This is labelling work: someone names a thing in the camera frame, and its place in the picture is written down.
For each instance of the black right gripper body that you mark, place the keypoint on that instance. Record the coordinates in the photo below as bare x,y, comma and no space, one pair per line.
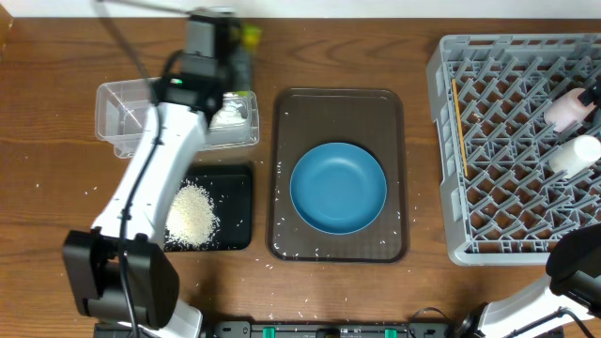
597,85

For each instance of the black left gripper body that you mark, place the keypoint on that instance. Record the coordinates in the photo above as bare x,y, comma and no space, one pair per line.
231,72

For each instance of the pink cup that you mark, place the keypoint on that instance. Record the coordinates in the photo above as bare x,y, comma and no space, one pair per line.
567,110

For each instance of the white green wrapper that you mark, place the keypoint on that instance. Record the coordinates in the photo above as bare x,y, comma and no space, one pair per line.
249,42

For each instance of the white paper napkin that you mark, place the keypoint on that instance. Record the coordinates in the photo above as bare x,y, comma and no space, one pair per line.
234,111

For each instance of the white cup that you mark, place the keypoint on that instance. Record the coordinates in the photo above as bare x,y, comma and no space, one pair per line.
576,155

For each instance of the wooden chopstick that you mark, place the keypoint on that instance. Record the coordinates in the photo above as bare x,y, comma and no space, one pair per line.
459,128

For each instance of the pile of white rice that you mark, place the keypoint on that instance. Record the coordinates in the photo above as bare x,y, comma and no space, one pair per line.
191,220

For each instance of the dark blue plate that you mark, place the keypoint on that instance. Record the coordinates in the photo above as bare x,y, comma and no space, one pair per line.
338,188

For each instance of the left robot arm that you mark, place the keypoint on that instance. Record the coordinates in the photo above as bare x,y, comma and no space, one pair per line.
117,270

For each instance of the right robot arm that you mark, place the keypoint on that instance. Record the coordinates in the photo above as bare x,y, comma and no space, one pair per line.
570,289

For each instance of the grey dishwasher rack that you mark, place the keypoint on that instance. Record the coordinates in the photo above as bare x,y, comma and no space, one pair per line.
512,209

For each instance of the clear plastic bin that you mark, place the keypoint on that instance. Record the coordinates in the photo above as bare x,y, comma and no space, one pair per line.
120,117

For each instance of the black tray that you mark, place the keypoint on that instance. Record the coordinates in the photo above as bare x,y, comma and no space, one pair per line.
231,188

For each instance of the brown serving tray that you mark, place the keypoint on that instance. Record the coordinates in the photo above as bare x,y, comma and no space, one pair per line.
369,118

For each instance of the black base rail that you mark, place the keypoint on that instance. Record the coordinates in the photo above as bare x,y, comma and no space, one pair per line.
242,329

